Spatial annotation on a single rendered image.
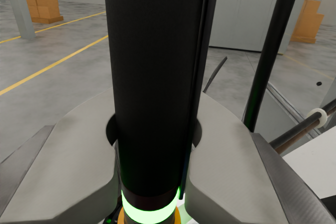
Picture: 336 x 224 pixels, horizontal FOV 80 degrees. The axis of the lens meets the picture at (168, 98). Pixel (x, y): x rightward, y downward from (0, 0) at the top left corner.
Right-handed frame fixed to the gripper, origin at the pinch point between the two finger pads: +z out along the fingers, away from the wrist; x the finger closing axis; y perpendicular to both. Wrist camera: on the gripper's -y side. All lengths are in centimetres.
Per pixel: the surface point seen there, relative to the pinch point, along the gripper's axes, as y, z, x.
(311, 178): 27.3, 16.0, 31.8
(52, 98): 149, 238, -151
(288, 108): 51, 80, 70
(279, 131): 66, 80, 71
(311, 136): 52, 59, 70
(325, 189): 26.7, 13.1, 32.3
